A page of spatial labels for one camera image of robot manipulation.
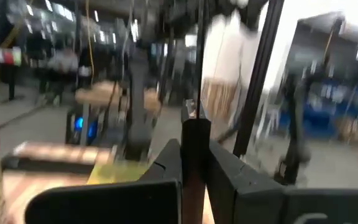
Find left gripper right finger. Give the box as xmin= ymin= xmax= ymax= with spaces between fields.
xmin=206 ymin=141 xmax=358 ymax=224

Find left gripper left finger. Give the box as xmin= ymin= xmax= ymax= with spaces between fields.
xmin=25 ymin=138 xmax=183 ymax=224

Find dark wooden spoon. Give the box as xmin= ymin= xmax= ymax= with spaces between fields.
xmin=180 ymin=99 xmax=213 ymax=224

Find yellow translucent plastic tray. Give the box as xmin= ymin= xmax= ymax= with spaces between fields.
xmin=86 ymin=161 xmax=151 ymax=186

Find black device blue lights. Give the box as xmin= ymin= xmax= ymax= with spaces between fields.
xmin=65 ymin=104 xmax=99 ymax=147

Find person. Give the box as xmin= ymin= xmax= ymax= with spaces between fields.
xmin=46 ymin=46 xmax=80 ymax=106

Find black aluminium table frame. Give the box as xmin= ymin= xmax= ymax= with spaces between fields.
xmin=0 ymin=154 xmax=96 ymax=175

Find black camera rig post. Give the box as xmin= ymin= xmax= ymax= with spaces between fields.
xmin=232 ymin=0 xmax=286 ymax=158

